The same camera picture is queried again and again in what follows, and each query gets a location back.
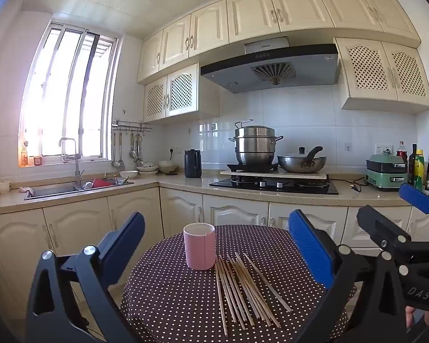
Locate cream lattice door cabinet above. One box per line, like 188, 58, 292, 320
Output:
143, 62, 220, 126
333, 37, 429, 115

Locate green electric cooker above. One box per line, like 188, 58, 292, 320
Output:
365, 151, 409, 192

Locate steel ladle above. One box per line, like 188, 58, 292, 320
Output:
111, 132, 121, 168

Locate black power cable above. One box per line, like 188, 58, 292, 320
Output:
329, 179, 369, 193

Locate stainless steel steamer pot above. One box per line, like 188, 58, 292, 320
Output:
228, 119, 284, 165

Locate pile of wooden chopsticks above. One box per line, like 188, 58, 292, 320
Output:
214, 252, 294, 336

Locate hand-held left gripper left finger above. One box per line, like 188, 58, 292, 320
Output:
25, 212, 146, 343

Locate dark glass bottle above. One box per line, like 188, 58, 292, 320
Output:
408, 144, 419, 186

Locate steel wok with black handle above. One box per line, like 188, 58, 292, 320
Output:
277, 146, 327, 174

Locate grey range hood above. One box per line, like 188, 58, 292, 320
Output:
200, 37, 341, 94

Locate cream upper wall cabinets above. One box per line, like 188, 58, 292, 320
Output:
136, 0, 422, 85

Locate stainless steel sink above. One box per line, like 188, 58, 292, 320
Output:
24, 177, 134, 201

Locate black glass gas stove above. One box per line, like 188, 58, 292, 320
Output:
209, 175, 339, 196

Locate cream base cabinets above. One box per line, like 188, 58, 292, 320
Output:
0, 177, 429, 329

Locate sliding window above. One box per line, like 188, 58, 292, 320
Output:
19, 21, 119, 167

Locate green bottle with yellow cap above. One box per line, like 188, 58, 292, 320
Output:
414, 149, 425, 191

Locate stack of white bowls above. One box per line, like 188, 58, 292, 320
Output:
136, 162, 160, 176

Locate metal wall rack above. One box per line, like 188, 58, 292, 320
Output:
112, 119, 152, 133

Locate person's right hand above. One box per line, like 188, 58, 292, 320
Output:
405, 305, 429, 329

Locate black portable burner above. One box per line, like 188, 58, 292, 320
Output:
226, 162, 280, 173

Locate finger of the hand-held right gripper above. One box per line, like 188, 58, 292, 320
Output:
356, 205, 429, 276
398, 182, 429, 222

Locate pink cup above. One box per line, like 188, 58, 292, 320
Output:
183, 222, 216, 271

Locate steel kitchen faucet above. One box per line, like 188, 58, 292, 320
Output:
59, 137, 84, 186

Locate black electric kettle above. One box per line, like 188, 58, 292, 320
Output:
184, 149, 202, 179

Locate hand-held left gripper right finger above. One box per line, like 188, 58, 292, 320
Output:
289, 209, 405, 343

